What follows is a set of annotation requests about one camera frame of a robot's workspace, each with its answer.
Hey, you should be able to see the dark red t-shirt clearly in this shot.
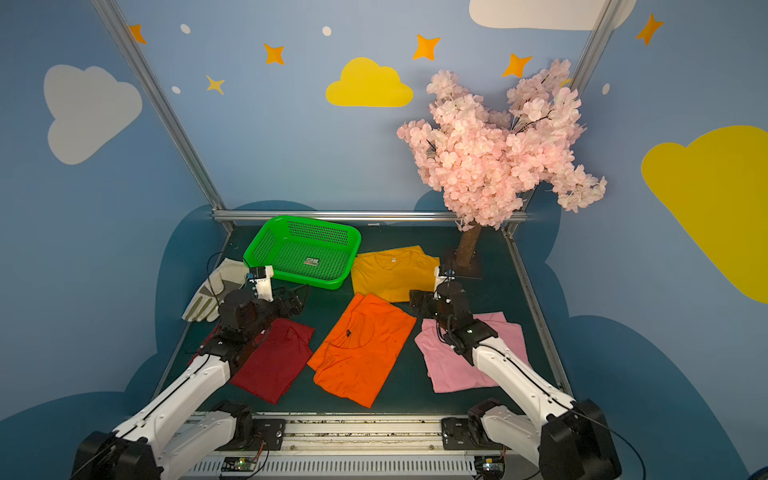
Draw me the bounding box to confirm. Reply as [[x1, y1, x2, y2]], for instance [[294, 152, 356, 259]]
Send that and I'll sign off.
[[190, 317, 316, 406]]

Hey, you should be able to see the mustard yellow t-shirt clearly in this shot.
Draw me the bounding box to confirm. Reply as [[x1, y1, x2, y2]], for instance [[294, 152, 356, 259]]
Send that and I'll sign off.
[[351, 246, 440, 303]]

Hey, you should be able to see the pink t-shirt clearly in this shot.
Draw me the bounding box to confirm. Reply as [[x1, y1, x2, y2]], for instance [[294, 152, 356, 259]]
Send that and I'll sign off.
[[415, 312, 530, 394]]

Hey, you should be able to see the orange t-shirt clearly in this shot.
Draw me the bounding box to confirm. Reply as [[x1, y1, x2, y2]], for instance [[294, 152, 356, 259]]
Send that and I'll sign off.
[[308, 294, 416, 408]]

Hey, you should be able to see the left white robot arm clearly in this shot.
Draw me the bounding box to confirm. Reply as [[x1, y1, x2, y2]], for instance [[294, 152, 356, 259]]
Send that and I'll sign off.
[[70, 286, 306, 479]]

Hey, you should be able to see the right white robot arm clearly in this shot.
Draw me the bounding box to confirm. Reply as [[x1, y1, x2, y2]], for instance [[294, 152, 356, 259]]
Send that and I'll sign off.
[[410, 280, 622, 479]]

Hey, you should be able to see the green plastic basket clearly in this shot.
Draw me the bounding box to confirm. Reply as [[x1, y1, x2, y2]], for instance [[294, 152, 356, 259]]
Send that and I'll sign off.
[[243, 216, 362, 290]]

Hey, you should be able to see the pink artificial blossom tree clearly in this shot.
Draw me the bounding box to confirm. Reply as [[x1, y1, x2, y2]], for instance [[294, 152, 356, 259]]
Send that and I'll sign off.
[[397, 60, 607, 268]]

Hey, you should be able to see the left circuit board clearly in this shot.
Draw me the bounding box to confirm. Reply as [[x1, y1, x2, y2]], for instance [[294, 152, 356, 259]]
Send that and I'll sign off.
[[221, 457, 259, 474]]

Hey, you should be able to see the circuit board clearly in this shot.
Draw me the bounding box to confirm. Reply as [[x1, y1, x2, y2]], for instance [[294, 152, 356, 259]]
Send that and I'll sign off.
[[474, 456, 505, 480], [221, 457, 259, 474]]

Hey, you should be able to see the right circuit board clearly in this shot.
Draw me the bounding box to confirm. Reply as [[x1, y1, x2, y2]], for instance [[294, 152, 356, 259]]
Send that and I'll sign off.
[[474, 456, 505, 480]]

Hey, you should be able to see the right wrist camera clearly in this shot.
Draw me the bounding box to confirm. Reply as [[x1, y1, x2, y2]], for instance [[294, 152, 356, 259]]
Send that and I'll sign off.
[[434, 265, 456, 289]]

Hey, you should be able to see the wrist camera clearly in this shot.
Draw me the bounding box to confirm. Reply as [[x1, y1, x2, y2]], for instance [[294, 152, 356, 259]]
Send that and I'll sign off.
[[434, 265, 456, 289], [246, 266, 274, 302]]

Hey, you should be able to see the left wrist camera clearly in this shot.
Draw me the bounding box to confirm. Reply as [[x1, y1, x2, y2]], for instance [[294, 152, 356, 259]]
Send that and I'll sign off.
[[246, 266, 274, 302]]

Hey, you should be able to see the back aluminium frame bar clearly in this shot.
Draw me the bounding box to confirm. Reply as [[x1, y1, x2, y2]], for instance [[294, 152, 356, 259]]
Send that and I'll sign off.
[[212, 208, 529, 223]]

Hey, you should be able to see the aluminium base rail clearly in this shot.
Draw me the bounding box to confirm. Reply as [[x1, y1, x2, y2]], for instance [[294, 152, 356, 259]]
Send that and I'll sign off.
[[179, 411, 601, 480]]

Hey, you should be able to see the right aluminium frame post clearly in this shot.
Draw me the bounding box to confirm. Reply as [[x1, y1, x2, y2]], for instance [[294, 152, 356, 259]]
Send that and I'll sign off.
[[500, 1, 626, 218]]

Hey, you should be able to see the aluminium frame post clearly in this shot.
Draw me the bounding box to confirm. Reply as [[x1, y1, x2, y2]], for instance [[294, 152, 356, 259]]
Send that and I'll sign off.
[[500, 1, 626, 218], [91, 0, 227, 214]]

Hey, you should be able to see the left aluminium frame post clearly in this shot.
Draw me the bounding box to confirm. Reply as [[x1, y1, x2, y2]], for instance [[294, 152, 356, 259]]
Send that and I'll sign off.
[[91, 0, 227, 214]]

